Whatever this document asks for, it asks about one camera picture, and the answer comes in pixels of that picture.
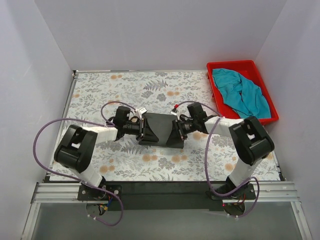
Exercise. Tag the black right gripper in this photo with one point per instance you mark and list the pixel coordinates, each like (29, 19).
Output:
(177, 128)

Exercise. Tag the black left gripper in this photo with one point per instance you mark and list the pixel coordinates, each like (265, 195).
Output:
(143, 127)

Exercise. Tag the dark grey t shirt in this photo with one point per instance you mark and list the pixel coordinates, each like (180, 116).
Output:
(161, 125)

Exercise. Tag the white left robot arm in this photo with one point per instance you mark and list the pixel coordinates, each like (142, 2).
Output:
(76, 148)

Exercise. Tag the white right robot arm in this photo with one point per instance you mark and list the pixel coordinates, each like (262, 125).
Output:
(250, 139)

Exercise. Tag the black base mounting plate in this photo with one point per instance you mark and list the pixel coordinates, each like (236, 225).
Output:
(164, 195)

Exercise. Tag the floral patterned table mat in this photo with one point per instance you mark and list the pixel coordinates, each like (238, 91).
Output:
(96, 95)

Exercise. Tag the red plastic bin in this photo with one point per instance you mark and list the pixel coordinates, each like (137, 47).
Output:
(248, 69)

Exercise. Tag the teal t shirt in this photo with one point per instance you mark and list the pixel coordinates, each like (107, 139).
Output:
(241, 94)

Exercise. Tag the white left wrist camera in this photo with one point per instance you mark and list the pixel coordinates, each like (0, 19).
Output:
(139, 112)

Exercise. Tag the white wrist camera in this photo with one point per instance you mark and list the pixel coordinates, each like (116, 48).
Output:
(175, 111)
(139, 112)

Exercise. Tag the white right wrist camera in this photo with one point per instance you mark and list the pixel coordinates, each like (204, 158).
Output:
(175, 111)

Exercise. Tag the aluminium frame rail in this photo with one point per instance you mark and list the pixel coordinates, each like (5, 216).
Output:
(56, 214)

